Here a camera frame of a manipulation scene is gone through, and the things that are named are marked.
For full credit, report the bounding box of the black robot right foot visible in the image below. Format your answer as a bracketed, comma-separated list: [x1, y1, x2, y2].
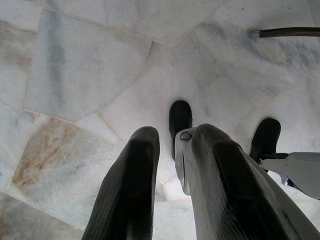
[249, 117, 282, 160]

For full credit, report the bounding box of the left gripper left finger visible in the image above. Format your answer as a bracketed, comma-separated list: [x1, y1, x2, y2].
[81, 126, 161, 240]

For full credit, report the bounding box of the white robot leg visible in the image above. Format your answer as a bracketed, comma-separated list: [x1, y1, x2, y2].
[258, 151, 320, 201]
[174, 126, 311, 240]

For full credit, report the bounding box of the black robot foot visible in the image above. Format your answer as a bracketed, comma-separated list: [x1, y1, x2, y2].
[249, 117, 282, 160]
[168, 100, 194, 161]

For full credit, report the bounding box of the white robot left leg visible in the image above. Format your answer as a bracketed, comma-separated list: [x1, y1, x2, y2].
[174, 126, 311, 240]

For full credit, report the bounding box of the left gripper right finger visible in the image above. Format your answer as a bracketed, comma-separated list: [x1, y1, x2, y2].
[190, 123, 301, 240]

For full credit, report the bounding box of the white robot right leg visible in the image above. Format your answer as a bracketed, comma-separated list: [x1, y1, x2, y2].
[258, 151, 320, 201]

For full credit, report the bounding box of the black robot left foot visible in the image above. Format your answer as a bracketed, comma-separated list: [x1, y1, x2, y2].
[168, 100, 194, 161]

